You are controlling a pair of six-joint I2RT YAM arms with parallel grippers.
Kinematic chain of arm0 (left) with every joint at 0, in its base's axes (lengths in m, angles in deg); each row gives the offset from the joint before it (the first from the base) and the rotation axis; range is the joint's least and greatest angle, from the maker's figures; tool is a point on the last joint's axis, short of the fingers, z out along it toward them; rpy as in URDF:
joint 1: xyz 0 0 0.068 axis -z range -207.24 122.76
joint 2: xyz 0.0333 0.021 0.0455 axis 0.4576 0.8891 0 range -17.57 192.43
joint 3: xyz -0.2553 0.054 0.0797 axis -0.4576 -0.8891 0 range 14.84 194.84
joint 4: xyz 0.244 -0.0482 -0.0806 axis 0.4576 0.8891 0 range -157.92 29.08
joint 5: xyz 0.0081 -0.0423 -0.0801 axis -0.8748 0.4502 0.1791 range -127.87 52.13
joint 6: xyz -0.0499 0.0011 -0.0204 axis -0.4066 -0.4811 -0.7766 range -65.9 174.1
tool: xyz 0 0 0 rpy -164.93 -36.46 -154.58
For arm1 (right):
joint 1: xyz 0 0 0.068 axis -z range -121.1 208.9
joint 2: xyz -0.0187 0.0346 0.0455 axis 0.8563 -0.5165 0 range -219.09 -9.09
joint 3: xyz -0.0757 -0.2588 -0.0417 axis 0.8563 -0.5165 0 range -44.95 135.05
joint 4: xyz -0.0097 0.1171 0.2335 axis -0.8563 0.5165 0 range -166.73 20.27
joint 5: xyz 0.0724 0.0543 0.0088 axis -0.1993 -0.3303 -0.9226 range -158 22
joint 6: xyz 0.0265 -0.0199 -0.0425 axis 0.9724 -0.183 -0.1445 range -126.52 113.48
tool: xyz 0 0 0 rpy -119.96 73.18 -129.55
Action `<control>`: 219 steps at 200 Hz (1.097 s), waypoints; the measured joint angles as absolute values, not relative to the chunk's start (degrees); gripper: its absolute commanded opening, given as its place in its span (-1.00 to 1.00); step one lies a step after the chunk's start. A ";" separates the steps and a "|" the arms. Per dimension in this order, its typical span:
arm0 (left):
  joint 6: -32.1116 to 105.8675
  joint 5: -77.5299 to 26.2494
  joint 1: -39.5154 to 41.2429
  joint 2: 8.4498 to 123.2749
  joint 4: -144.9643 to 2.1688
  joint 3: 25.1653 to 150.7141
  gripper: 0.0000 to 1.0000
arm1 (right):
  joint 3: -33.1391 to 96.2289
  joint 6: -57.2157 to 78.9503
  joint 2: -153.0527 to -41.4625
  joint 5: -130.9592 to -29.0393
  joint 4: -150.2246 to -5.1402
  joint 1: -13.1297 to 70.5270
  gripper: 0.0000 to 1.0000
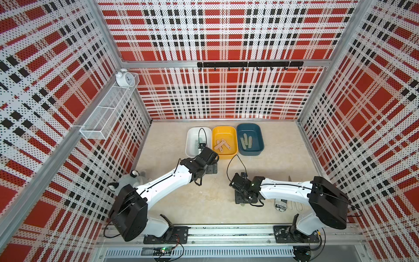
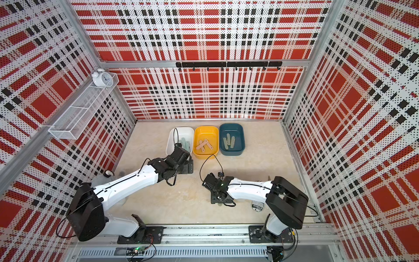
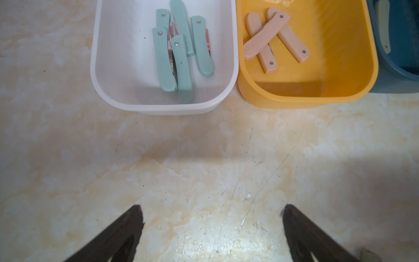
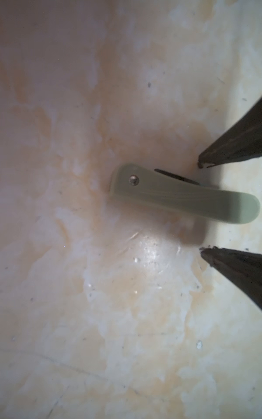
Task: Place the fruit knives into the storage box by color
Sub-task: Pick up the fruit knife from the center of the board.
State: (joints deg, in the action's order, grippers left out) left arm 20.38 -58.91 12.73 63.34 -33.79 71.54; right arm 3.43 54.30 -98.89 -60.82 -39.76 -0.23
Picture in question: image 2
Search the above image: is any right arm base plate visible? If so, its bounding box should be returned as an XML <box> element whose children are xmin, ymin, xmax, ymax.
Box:
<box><xmin>248</xmin><ymin>226</ymin><xmax>294</xmax><ymax>243</ymax></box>

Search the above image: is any dark teal storage box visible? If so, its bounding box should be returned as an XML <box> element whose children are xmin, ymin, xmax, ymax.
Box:
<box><xmin>219</xmin><ymin>123</ymin><xmax>246</xmax><ymax>156</ymax></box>

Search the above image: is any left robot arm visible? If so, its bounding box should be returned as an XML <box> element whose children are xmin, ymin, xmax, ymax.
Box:
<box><xmin>65</xmin><ymin>145</ymin><xmax>191</xmax><ymax>243</ymax></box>

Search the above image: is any green circuit board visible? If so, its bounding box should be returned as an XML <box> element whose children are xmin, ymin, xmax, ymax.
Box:
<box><xmin>126</xmin><ymin>247</ymin><xmax>144</xmax><ymax>257</ymax></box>

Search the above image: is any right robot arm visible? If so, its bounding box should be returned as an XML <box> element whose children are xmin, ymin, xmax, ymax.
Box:
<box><xmin>202</xmin><ymin>173</ymin><xmax>309</xmax><ymax>236</ymax></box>

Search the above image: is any pink knife top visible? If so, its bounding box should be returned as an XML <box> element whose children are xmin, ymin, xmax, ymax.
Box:
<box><xmin>196</xmin><ymin>140</ymin><xmax>205</xmax><ymax>152</ymax></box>

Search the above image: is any white alarm clock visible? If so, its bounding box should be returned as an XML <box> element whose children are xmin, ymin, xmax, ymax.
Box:
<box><xmin>92</xmin><ymin>68</ymin><xmax>113</xmax><ymax>87</ymax></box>

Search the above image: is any yellow storage box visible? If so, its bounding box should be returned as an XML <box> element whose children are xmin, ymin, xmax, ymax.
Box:
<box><xmin>193</xmin><ymin>126</ymin><xmax>219</xmax><ymax>159</ymax></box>

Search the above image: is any white wire mesh shelf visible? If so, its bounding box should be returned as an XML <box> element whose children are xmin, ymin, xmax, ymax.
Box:
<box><xmin>49</xmin><ymin>72</ymin><xmax>119</xmax><ymax>140</ymax></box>

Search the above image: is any black hook rail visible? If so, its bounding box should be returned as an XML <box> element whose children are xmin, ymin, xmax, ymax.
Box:
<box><xmin>175</xmin><ymin>61</ymin><xmax>283</xmax><ymax>69</ymax></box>

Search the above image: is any printed pencil case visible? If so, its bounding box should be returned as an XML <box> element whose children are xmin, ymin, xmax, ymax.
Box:
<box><xmin>251</xmin><ymin>201</ymin><xmax>265</xmax><ymax>212</ymax></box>

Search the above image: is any mint knife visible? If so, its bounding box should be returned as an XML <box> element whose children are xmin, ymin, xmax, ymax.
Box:
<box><xmin>181</xmin><ymin>138</ymin><xmax>187</xmax><ymax>150</ymax></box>
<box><xmin>185</xmin><ymin>141</ymin><xmax>191</xmax><ymax>153</ymax></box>

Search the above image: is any husky plush toy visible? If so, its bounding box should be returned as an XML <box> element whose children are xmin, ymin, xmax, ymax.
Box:
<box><xmin>103</xmin><ymin>170</ymin><xmax>114</xmax><ymax>178</ymax></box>

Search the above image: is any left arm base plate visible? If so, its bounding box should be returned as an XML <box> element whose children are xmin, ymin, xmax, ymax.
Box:
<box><xmin>117</xmin><ymin>226</ymin><xmax>165</xmax><ymax>245</ymax></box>

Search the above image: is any white storage box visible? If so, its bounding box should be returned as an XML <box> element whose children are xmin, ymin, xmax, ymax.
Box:
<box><xmin>166</xmin><ymin>127</ymin><xmax>194</xmax><ymax>155</ymax></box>

